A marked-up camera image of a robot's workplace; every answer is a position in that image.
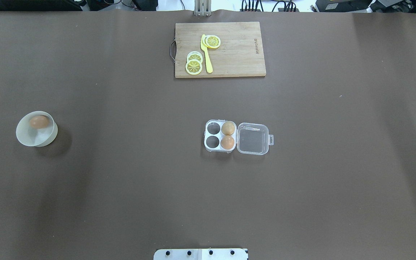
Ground clear plastic egg box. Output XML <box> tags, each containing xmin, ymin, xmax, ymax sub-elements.
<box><xmin>203</xmin><ymin>120</ymin><xmax>275</xmax><ymax>155</ymax></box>

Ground brown egg from bowl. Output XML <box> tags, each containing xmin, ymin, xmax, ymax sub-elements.
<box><xmin>29</xmin><ymin>115</ymin><xmax>50</xmax><ymax>129</ymax></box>

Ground brown egg far cell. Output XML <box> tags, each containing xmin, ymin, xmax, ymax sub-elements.
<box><xmin>221</xmin><ymin>121</ymin><xmax>236</xmax><ymax>135</ymax></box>

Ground brown egg cell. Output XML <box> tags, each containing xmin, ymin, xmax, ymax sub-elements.
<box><xmin>221</xmin><ymin>121</ymin><xmax>236</xmax><ymax>135</ymax></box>
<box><xmin>221</xmin><ymin>135</ymin><xmax>235</xmax><ymax>150</ymax></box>

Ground brown egg near cell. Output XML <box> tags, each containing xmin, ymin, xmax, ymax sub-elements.
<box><xmin>221</xmin><ymin>135</ymin><xmax>235</xmax><ymax>150</ymax></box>

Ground lemon slice front pair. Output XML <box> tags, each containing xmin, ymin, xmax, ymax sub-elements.
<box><xmin>185</xmin><ymin>59</ymin><xmax>203</xmax><ymax>75</ymax></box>

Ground lemon slice pair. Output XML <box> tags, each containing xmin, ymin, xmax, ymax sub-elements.
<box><xmin>185</xmin><ymin>59</ymin><xmax>203</xmax><ymax>75</ymax></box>
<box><xmin>186</xmin><ymin>51</ymin><xmax>203</xmax><ymax>62</ymax></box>

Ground yellow plastic knife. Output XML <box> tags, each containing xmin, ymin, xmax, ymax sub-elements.
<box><xmin>200</xmin><ymin>34</ymin><xmax>213</xmax><ymax>74</ymax></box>

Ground lemon slice back pair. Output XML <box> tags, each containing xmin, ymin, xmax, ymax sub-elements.
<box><xmin>186</xmin><ymin>51</ymin><xmax>203</xmax><ymax>62</ymax></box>

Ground wooden cutting board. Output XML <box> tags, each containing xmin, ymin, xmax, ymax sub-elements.
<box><xmin>174</xmin><ymin>22</ymin><xmax>266</xmax><ymax>78</ymax></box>

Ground lemon slice by knife tip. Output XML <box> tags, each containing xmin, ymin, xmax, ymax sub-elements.
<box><xmin>203</xmin><ymin>35</ymin><xmax>221</xmax><ymax>49</ymax></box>

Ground white round bowl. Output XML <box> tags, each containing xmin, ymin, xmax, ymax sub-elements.
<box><xmin>16</xmin><ymin>111</ymin><xmax>58</xmax><ymax>147</ymax></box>

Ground aluminium frame post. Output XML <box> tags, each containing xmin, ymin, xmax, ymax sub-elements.
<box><xmin>194</xmin><ymin>0</ymin><xmax>212</xmax><ymax>17</ymax></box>

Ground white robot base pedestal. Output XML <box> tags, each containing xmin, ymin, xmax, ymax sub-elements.
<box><xmin>153</xmin><ymin>248</ymin><xmax>249</xmax><ymax>260</ymax></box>

